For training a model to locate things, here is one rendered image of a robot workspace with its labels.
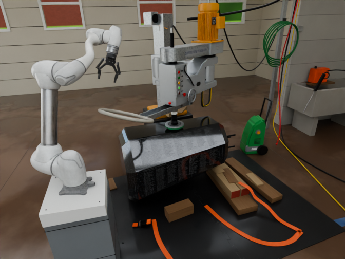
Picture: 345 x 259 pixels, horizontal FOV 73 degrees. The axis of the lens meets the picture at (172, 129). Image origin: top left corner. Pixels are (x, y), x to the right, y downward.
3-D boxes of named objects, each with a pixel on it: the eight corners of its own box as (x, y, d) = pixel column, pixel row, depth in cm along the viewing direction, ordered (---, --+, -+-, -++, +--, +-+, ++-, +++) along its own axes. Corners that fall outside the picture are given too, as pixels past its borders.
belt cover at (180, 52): (205, 54, 302) (206, 40, 295) (223, 55, 287) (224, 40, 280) (154, 65, 234) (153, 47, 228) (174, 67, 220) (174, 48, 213)
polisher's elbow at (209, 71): (195, 80, 292) (196, 65, 284) (203, 78, 306) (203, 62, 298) (209, 82, 282) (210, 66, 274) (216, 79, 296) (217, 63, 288)
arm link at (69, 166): (76, 190, 152) (70, 162, 142) (54, 183, 157) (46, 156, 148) (92, 175, 166) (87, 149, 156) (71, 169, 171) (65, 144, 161)
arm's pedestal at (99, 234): (128, 293, 184) (115, 216, 151) (60, 311, 174) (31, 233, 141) (125, 241, 228) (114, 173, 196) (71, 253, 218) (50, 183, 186)
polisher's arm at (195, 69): (203, 91, 315) (204, 53, 295) (218, 94, 301) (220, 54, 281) (168, 106, 263) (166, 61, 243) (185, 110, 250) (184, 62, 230)
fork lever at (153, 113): (179, 102, 278) (179, 97, 276) (193, 104, 266) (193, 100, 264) (137, 117, 228) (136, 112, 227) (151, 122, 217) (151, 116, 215)
